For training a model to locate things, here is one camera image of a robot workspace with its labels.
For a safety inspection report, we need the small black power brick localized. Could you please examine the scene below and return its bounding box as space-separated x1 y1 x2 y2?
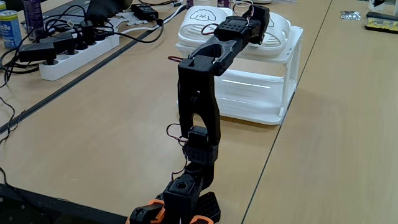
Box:
130 2 160 21

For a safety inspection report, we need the white shoe rack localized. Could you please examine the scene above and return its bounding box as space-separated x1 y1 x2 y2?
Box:
175 26 304 126

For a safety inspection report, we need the silver foil wrapper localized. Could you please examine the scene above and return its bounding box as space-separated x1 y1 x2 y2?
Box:
340 10 363 22

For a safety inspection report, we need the white printed bracket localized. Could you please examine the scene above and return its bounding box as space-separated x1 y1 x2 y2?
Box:
119 11 149 27
107 17 125 29

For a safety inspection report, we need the thin black cable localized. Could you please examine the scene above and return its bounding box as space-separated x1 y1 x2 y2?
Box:
0 95 26 146

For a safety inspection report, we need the white power strip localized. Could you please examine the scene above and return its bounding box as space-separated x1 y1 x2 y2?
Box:
39 33 121 82

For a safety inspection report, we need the blue drink can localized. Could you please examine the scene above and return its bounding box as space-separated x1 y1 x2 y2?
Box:
0 9 23 49

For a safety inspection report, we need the dark laptop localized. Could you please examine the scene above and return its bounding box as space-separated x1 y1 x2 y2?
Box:
42 0 135 27

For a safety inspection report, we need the tall purple can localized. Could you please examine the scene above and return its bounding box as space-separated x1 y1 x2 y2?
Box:
22 0 45 40

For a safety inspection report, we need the black cable with ferrite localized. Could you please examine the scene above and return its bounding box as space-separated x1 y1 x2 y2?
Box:
93 17 165 44

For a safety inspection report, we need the black plug-in adapter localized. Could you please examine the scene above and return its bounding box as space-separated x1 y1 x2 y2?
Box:
39 30 76 56
17 42 58 66

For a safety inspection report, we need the pale box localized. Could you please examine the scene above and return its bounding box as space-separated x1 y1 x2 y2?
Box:
368 0 398 17

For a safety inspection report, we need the black wall plug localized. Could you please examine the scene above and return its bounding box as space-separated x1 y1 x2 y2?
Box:
80 20 96 47

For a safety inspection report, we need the white dog print slipper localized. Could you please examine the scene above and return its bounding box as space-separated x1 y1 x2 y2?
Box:
239 12 293 57
178 5 234 44

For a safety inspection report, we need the black and yellow case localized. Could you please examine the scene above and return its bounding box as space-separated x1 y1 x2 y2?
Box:
364 11 398 35

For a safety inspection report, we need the thick white cable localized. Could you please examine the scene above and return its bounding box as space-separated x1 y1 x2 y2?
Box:
119 2 188 35

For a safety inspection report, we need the thin white coiled cable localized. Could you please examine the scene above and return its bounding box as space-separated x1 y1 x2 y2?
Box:
231 0 254 8

